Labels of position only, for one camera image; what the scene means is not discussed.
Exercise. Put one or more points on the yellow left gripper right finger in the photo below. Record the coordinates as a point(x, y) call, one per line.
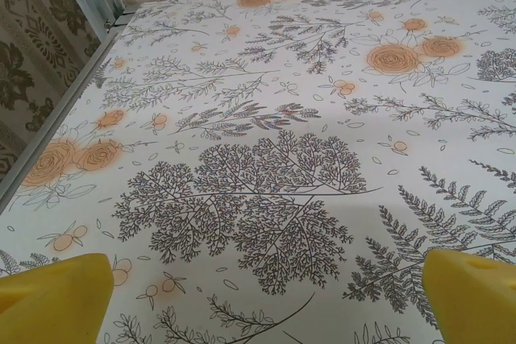
point(475, 303)

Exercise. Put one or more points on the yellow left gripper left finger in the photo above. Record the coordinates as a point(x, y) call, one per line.
point(52, 307)

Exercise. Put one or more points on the floral patterned table cover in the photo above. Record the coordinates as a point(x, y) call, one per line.
point(258, 118)

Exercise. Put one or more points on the aluminium table side rail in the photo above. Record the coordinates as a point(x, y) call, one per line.
point(66, 104)

